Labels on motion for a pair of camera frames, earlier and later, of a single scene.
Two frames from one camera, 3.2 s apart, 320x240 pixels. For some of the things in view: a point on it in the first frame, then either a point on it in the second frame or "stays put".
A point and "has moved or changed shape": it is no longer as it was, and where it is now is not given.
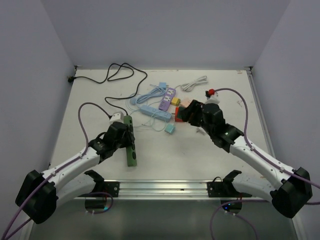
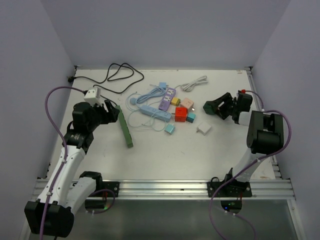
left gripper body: x=125 y=142 -> x=98 y=114
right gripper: x=195 y=107 -> x=226 y=98
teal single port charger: x=170 y=128 stays put
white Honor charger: x=201 y=130 stays put
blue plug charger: x=163 y=85 stays put
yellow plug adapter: x=175 y=101 stays put
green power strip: x=131 y=150 has moved or changed shape
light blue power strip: x=155 y=113 stays put
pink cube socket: x=185 y=103 stays put
